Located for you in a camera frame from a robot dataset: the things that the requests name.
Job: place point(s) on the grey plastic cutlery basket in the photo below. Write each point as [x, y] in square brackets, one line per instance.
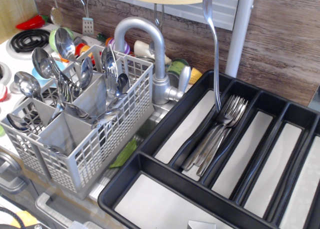
[67, 150]

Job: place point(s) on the spoon in middle compartment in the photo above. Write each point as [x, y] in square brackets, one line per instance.
[86, 73]

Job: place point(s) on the large spoon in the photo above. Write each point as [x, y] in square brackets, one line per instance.
[45, 65]
[28, 85]
[65, 45]

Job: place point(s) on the spoon front left corner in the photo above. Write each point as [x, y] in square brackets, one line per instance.
[18, 123]

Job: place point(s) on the stack of forks in tray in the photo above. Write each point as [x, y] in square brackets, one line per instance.
[227, 117]

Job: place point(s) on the silver metal fork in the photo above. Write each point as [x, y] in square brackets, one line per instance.
[207, 8]

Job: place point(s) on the red toy chili pepper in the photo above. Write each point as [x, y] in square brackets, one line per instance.
[35, 22]

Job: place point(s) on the spoon right compartment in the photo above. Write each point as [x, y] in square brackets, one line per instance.
[108, 60]

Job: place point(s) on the large spoon left upper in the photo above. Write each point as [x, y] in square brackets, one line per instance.
[45, 65]

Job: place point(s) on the hanging toy spatula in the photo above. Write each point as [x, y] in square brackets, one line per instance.
[87, 21]

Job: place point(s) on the green toy leaf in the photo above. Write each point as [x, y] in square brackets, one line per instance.
[125, 154]

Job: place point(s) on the yellow toy corn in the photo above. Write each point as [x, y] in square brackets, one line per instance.
[195, 76]

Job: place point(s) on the green toy bowl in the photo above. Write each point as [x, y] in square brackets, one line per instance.
[52, 42]

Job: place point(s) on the silver kitchen faucet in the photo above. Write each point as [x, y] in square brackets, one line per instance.
[162, 91]

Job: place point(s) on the white metal pole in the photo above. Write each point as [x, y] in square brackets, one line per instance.
[241, 23]

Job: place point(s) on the black coil stove burner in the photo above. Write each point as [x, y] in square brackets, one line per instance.
[26, 41]

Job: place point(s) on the hanging toy strainer spoon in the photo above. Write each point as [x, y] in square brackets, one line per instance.
[56, 14]

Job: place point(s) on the large spoon top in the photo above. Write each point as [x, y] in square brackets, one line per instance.
[65, 45]

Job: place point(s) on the black cutlery tray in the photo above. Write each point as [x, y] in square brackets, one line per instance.
[265, 175]

